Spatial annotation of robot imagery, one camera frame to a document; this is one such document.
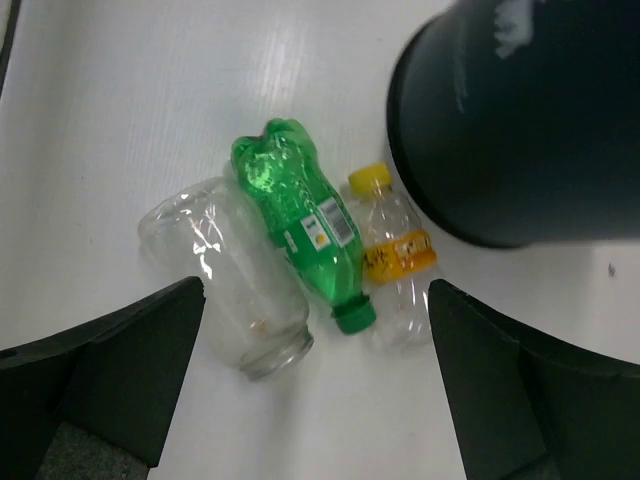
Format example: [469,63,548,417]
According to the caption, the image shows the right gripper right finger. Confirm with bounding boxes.
[428,280,639,479]

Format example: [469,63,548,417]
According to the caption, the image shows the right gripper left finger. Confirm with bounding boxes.
[1,277,205,479]

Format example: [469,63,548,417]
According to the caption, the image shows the dark green round bin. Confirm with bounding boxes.
[386,1,639,249]

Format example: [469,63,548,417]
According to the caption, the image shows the clear plastic jar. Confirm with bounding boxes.
[137,177,314,381]

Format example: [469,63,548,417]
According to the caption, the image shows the small yellow cap bottle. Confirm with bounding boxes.
[343,163,442,353]

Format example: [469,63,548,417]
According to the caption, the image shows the green bottle with cap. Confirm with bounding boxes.
[231,118,376,335]

